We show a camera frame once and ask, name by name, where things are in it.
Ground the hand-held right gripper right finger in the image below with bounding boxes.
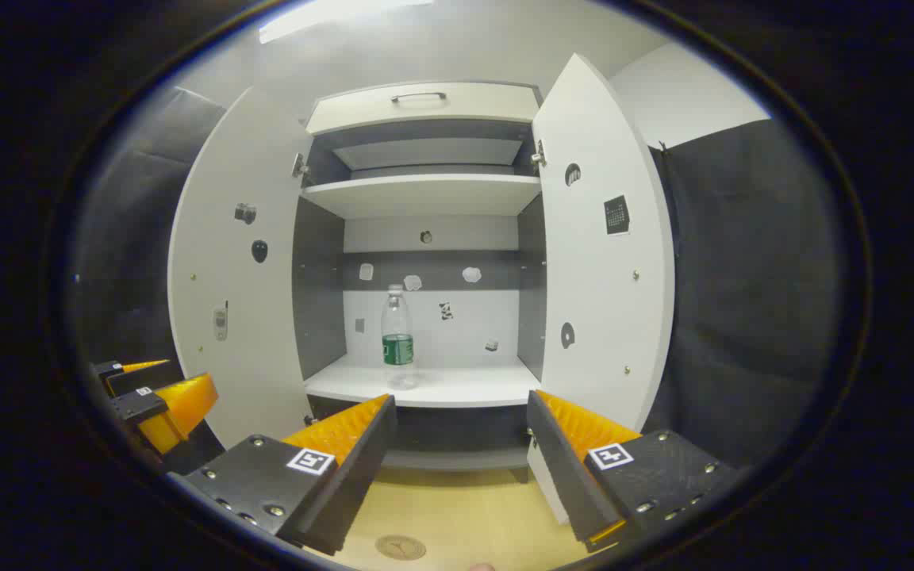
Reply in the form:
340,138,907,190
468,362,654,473
526,389,739,554

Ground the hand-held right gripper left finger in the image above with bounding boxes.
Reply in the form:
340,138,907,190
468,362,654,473
167,394,398,556

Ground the round brown coaster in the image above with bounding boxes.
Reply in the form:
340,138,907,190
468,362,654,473
375,535,427,561

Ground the white cabinet door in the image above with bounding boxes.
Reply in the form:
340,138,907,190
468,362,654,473
167,86,313,450
526,53,677,526

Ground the white and grey cabinet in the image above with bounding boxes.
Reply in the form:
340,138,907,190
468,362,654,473
292,79,547,485

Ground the clear plastic bottle green label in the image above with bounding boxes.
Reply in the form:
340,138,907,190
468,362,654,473
381,284,417,389

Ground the white cabinet drawer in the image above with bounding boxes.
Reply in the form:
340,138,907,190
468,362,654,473
305,81,541,136

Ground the black backdrop cloth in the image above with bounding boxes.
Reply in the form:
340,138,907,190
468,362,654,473
646,119,840,470

